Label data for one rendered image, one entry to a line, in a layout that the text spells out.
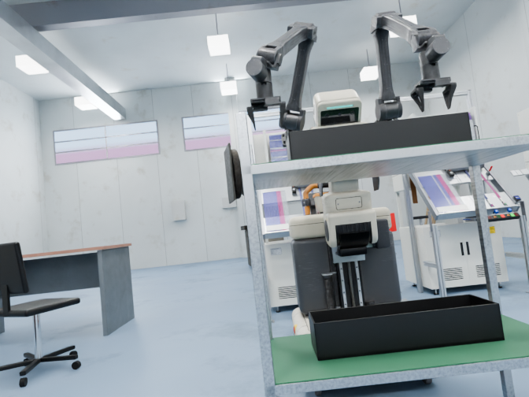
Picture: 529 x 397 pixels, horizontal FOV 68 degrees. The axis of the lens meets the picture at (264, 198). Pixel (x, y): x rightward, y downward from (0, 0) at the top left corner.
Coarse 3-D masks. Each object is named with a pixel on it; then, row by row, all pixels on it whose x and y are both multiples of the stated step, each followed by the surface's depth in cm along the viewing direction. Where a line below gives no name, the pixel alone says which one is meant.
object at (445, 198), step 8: (424, 176) 361; (432, 176) 360; (440, 176) 359; (424, 184) 352; (432, 184) 352; (440, 184) 351; (448, 184) 350; (432, 192) 344; (440, 192) 343; (448, 192) 342; (456, 192) 341; (432, 200) 336; (440, 200) 335; (448, 200) 335; (456, 200) 334; (440, 208) 328; (448, 208) 328; (456, 208) 327; (464, 208) 326
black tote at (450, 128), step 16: (464, 112) 123; (320, 128) 123; (336, 128) 123; (352, 128) 123; (368, 128) 123; (384, 128) 123; (400, 128) 123; (416, 128) 123; (432, 128) 123; (448, 128) 122; (464, 128) 122; (288, 144) 128; (304, 144) 123; (320, 144) 123; (336, 144) 123; (352, 144) 123; (368, 144) 123; (384, 144) 122; (400, 144) 122; (416, 144) 122
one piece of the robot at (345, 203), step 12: (348, 180) 185; (336, 192) 185; (348, 192) 183; (360, 192) 182; (324, 204) 183; (336, 204) 182; (348, 204) 182; (360, 204) 182; (324, 216) 188; (336, 216) 177; (348, 216) 177; (360, 216) 177; (372, 216) 177; (324, 228) 192; (372, 228) 178; (336, 240) 178; (372, 240) 179
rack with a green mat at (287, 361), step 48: (240, 144) 109; (432, 144) 109; (480, 144) 109; (528, 144) 110; (480, 192) 150; (480, 240) 151; (288, 336) 148; (528, 336) 119; (288, 384) 104; (336, 384) 104
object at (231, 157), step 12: (228, 144) 758; (228, 156) 766; (228, 168) 783; (240, 168) 753; (228, 180) 801; (240, 180) 753; (228, 192) 819; (240, 192) 768; (264, 240) 746; (276, 240) 751
